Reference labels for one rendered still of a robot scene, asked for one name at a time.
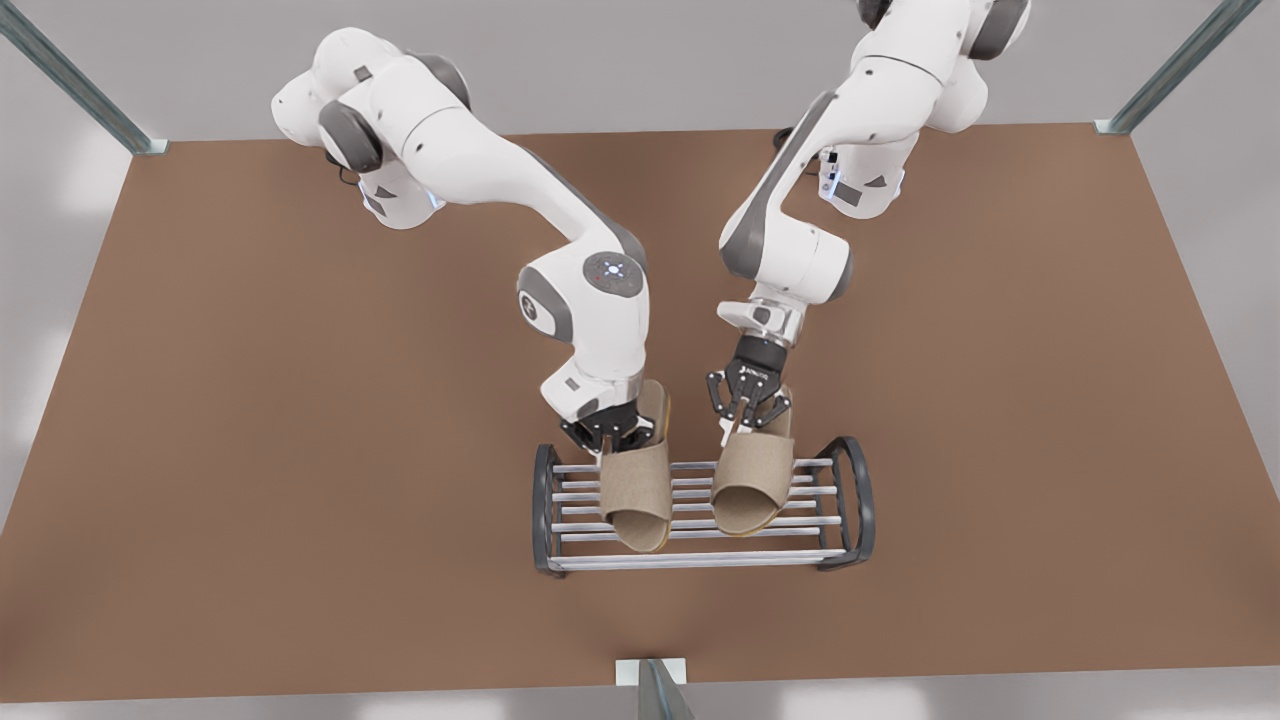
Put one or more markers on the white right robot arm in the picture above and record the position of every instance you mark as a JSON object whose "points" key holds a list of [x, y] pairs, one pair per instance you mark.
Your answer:
{"points": [[470, 160]]}

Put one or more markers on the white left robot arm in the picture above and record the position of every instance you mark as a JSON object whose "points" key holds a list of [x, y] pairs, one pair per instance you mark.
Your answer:
{"points": [[860, 110]]}

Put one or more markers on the tan slipper with darker sole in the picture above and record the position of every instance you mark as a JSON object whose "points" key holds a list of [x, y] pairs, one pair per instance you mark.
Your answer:
{"points": [[752, 480], [640, 480]]}

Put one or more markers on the silver frame post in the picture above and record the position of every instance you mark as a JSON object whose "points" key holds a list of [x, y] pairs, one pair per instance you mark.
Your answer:
{"points": [[655, 690], [75, 75], [1175, 70]]}

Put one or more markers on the dark metal shoe rack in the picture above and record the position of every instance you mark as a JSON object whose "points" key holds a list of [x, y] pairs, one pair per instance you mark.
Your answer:
{"points": [[700, 535]]}

